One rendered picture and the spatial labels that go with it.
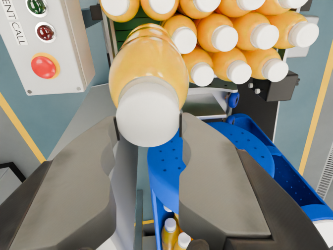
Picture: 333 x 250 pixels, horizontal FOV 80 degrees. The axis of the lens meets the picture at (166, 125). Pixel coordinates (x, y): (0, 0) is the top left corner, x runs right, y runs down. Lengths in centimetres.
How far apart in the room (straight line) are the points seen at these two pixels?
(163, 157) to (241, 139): 20
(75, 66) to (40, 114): 148
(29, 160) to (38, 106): 59
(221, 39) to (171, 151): 25
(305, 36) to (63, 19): 40
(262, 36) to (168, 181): 31
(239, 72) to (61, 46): 31
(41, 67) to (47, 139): 160
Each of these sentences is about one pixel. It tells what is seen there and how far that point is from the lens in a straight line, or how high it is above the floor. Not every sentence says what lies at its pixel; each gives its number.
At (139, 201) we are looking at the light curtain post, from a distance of 216.
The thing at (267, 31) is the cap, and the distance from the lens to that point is 41.
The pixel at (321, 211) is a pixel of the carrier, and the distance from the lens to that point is 110.
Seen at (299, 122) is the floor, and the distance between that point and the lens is 219.
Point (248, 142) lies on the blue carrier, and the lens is 53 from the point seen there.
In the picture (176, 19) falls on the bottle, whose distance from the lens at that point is 40.
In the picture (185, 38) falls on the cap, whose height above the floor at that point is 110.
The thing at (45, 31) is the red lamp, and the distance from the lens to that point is 37.
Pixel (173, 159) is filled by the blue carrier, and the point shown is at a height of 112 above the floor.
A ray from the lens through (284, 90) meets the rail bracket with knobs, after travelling 59.
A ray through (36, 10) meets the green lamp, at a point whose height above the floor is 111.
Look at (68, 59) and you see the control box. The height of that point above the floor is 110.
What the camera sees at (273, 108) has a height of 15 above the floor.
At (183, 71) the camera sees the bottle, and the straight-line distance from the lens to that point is 16.
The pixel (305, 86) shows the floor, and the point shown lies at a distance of 201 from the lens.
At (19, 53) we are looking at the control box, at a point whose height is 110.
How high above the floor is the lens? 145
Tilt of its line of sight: 57 degrees down
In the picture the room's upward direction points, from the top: 171 degrees clockwise
